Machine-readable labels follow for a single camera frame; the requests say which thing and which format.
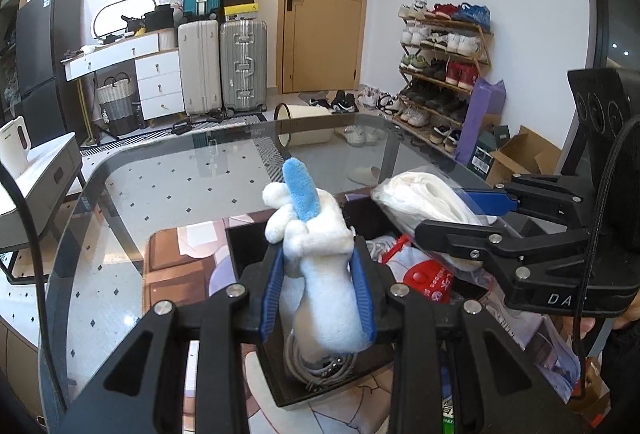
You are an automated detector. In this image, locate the white plush toy blue horn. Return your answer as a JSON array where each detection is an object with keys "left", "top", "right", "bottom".
[{"left": 262, "top": 158, "right": 371, "bottom": 364}]

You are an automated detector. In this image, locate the black camera cable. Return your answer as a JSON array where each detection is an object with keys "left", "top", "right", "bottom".
[{"left": 0, "top": 163, "right": 68, "bottom": 415}]

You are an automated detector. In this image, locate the white vanity desk with drawers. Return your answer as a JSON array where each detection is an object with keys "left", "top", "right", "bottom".
[{"left": 61, "top": 29, "right": 184, "bottom": 122}]

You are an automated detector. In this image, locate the silver suitcase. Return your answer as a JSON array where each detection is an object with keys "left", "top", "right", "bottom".
[{"left": 220, "top": 19, "right": 267, "bottom": 116}]

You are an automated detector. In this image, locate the woven laundry basket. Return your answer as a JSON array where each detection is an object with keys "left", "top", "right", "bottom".
[{"left": 96, "top": 72, "right": 138, "bottom": 137}]

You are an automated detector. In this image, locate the brown cardboard box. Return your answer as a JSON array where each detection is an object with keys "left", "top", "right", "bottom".
[{"left": 486, "top": 125, "right": 561, "bottom": 187}]

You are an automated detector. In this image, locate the oval vanity mirror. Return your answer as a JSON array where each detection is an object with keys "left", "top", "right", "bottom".
[{"left": 91, "top": 0, "right": 157, "bottom": 40}]

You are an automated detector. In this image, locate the wooden low cabinet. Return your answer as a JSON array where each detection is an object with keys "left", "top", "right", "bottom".
[{"left": 1, "top": 319, "right": 47, "bottom": 430}]

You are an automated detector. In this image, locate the white electric kettle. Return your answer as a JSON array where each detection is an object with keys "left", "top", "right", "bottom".
[{"left": 0, "top": 116, "right": 32, "bottom": 178}]

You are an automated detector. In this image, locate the white suitcase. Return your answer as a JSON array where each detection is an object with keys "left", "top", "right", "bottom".
[{"left": 178, "top": 20, "right": 222, "bottom": 116}]

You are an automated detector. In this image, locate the wooden shoe rack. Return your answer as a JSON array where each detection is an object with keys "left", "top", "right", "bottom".
[{"left": 396, "top": 12, "right": 494, "bottom": 161}]

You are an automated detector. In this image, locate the overturned beige waste bin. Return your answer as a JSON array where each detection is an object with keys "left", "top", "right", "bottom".
[{"left": 273, "top": 102, "right": 333, "bottom": 148}]

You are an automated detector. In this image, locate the red balloon glue bag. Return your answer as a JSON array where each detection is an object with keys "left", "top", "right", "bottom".
[{"left": 378, "top": 236, "right": 454, "bottom": 304}]

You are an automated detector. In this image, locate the white cloth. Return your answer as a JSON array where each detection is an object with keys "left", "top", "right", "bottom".
[{"left": 370, "top": 165, "right": 511, "bottom": 275}]

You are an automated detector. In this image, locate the green snack packet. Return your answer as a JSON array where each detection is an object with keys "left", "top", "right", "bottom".
[{"left": 442, "top": 416, "right": 454, "bottom": 434}]

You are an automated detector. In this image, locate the person right hand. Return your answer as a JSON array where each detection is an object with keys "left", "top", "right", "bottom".
[{"left": 579, "top": 303, "right": 640, "bottom": 334}]

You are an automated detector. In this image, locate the black cardboard box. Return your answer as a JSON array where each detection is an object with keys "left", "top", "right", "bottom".
[{"left": 224, "top": 192, "right": 501, "bottom": 410}]

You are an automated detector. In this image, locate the black refrigerator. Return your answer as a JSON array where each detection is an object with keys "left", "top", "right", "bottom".
[{"left": 16, "top": 0, "right": 88, "bottom": 146}]

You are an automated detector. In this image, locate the wooden door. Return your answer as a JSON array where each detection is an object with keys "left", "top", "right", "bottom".
[{"left": 276, "top": 0, "right": 367, "bottom": 94}]

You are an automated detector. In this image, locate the white cable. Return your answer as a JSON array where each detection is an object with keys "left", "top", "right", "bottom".
[{"left": 284, "top": 332, "right": 359, "bottom": 390}]

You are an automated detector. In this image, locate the white side table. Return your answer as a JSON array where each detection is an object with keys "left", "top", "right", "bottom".
[{"left": 0, "top": 133, "right": 82, "bottom": 253}]

